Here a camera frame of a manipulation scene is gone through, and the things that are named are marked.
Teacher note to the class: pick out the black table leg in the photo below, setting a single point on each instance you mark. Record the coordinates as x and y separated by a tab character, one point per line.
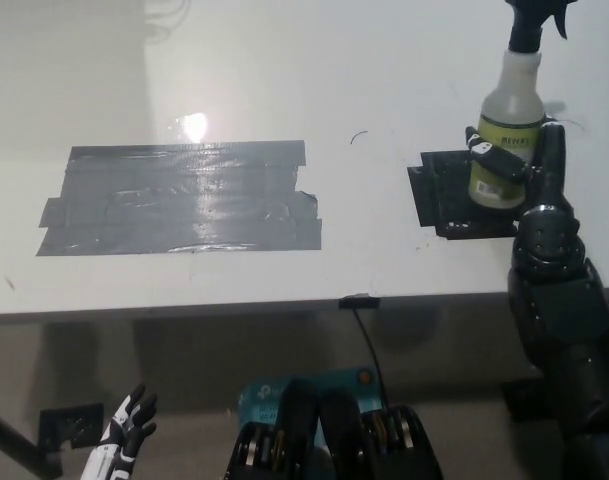
14	442

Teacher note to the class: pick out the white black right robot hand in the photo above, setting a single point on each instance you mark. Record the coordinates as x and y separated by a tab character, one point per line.
549	235

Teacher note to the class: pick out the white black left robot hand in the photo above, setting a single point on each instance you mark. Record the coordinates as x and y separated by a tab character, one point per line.
118	435

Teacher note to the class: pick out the teal router box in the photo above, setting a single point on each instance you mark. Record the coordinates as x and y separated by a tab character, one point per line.
261	397

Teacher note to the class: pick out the green label spray bottle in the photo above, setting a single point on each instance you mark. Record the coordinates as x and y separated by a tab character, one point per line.
514	95

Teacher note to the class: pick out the black tape patch on table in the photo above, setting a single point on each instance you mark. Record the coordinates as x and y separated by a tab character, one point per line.
444	195

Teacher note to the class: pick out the grey duct tape patch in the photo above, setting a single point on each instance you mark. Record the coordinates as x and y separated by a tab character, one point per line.
184	200

